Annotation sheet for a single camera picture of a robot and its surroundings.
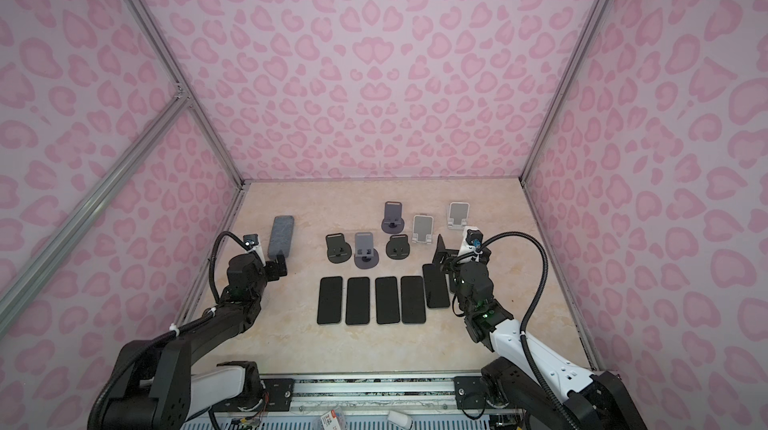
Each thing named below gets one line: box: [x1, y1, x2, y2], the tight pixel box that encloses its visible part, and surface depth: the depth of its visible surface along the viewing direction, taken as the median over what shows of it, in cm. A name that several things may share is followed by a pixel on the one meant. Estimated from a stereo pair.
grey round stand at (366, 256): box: [354, 232, 379, 269], surface depth 95 cm
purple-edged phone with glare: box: [345, 277, 370, 325], surface depth 90 cm
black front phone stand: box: [386, 234, 410, 260], surface depth 100 cm
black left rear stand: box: [326, 232, 352, 264], surface depth 97 cm
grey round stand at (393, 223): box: [381, 201, 405, 234], surface depth 103 cm
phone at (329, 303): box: [317, 276, 343, 325], surface depth 91 cm
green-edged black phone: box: [422, 263, 450, 308], surface depth 93 cm
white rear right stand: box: [448, 202, 470, 230], surface depth 107 cm
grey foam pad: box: [268, 215, 295, 259], surface depth 105 cm
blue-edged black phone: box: [401, 276, 426, 324], surface depth 92 cm
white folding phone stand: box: [412, 215, 434, 245], surface depth 102 cm
